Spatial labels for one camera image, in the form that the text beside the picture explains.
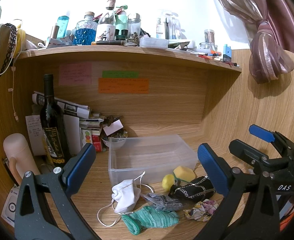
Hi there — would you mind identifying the orange sticky note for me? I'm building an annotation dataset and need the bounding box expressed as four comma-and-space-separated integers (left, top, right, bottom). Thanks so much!
98, 77, 149, 94

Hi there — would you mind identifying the wooden shelf board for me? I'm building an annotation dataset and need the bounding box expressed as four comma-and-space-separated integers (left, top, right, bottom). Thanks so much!
19, 45, 242, 73

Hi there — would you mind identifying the black chain strap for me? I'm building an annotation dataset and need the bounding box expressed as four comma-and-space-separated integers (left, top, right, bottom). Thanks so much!
0, 23, 18, 75

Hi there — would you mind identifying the pink striped curtain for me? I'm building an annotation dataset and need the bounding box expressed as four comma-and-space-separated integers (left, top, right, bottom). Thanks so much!
218, 0, 294, 83

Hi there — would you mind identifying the white paper card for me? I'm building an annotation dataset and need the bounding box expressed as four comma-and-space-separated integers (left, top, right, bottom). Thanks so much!
103, 120, 123, 136

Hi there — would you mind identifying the small bowl of trinkets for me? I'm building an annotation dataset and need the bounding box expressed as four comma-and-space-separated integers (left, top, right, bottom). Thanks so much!
101, 129, 128, 149

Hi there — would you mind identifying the clear flat plastic case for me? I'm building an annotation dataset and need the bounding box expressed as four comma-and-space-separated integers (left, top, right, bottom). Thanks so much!
139, 37, 169, 49

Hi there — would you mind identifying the grey patterned cloth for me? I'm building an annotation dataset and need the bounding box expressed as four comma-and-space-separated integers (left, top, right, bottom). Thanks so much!
141, 192, 184, 212

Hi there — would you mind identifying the yellow sponge block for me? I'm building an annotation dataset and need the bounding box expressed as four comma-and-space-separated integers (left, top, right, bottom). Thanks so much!
173, 166, 196, 183

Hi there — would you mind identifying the mint green spray bottle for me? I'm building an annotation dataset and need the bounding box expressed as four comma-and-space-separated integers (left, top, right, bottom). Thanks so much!
114, 5, 129, 40

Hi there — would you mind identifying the white face mask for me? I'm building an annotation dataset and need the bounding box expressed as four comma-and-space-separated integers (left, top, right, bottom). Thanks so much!
96, 171, 155, 228

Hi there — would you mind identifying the pink thermos flask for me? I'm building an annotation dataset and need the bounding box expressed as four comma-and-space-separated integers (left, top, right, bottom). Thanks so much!
3, 133, 40, 185

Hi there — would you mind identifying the clear plastic storage box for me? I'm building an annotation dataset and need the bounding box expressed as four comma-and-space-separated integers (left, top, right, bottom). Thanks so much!
108, 135, 198, 186

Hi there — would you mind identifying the pink sticky note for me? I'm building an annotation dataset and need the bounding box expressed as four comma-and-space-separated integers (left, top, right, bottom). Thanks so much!
59, 62, 92, 86

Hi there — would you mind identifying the dark wine bottle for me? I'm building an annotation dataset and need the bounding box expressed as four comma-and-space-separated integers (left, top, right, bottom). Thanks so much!
40, 74, 71, 167

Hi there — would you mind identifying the blue faceted glass bottle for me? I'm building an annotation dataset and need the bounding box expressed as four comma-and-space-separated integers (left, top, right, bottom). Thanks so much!
73, 11, 98, 45

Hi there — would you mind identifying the floral patterned cloth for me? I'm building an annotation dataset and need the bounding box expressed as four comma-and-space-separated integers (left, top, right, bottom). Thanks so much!
184, 199, 219, 222

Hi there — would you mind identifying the stack of books and papers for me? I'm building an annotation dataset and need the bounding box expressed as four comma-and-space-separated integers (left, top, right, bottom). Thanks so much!
25, 90, 105, 156

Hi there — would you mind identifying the green striped cloth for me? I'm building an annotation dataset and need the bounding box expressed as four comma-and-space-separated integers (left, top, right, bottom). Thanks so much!
122, 206, 180, 235

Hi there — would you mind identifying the black pouch with chain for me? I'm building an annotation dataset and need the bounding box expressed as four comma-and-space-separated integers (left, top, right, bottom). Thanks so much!
168, 176, 216, 203

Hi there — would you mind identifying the yellow round plush toy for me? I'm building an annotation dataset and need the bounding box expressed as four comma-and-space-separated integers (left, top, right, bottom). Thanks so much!
162, 174, 176, 192

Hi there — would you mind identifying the green sticky note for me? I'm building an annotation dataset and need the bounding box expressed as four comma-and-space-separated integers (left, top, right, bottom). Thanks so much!
102, 70, 139, 79

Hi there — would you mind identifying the turquoise plastic bottle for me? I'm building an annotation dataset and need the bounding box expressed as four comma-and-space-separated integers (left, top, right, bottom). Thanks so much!
57, 15, 69, 38

